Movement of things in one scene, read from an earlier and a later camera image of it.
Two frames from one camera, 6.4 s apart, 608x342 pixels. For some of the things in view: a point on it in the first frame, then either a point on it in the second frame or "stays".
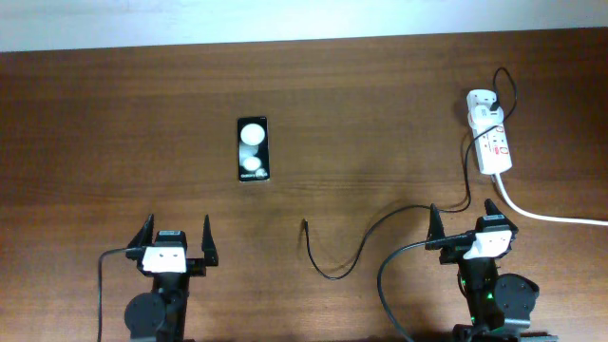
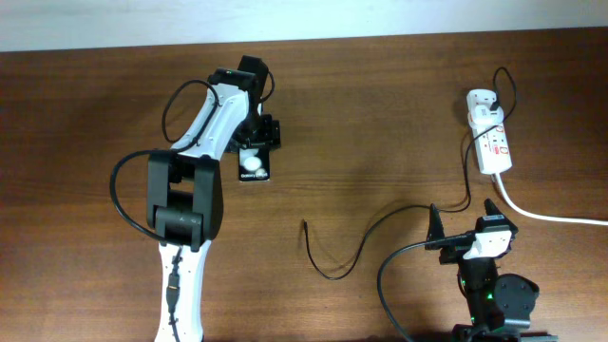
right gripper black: [435, 230] stays
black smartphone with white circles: [253, 149] stays
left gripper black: [198, 266] -> [269, 134]
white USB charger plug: [484, 116] stays
